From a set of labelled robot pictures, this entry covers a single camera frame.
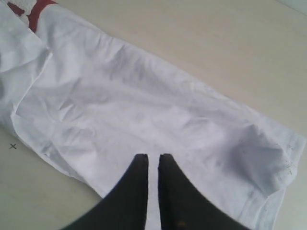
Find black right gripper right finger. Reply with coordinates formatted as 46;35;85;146
158;154;240;230

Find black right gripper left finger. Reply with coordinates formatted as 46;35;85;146
64;154;149;230

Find white t-shirt red lettering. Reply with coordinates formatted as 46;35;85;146
0;0;306;230

